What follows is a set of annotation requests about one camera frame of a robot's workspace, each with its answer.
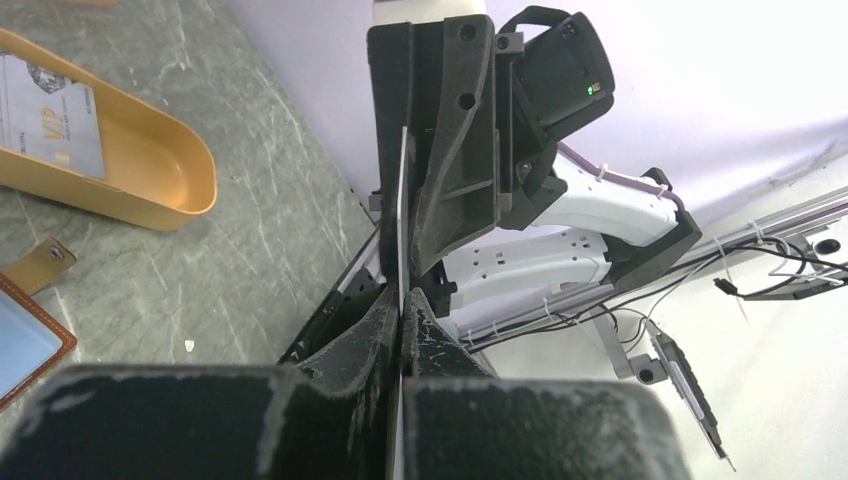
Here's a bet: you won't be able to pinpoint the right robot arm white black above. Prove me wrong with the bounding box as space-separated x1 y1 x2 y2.
367 1 702 316

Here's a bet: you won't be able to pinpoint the brown leather card holder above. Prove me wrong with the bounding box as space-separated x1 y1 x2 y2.
1 237 77 409

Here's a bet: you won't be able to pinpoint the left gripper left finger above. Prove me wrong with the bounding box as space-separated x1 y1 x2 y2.
1 285 399 479

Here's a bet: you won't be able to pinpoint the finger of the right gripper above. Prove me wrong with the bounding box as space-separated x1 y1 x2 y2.
367 22 414 294
409 14 498 276

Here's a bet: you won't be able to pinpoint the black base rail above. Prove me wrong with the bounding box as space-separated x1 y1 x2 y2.
277 229 384 364

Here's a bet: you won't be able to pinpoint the yellow oval tray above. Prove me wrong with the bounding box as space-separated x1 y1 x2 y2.
1 30 218 231

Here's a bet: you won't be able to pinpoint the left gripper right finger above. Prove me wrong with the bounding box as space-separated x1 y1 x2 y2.
400 288 694 480

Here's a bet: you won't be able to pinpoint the silver VIP credit card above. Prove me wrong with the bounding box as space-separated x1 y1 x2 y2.
387 126 409 480

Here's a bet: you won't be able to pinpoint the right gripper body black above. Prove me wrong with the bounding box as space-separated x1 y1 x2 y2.
498 5 615 230

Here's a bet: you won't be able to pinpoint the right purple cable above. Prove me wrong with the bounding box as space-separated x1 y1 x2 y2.
559 142 687 215

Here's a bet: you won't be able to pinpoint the credit cards stack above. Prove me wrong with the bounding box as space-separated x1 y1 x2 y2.
1 51 106 179

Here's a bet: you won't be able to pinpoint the black thin cables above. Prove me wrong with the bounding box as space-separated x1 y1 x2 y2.
463 237 848 352

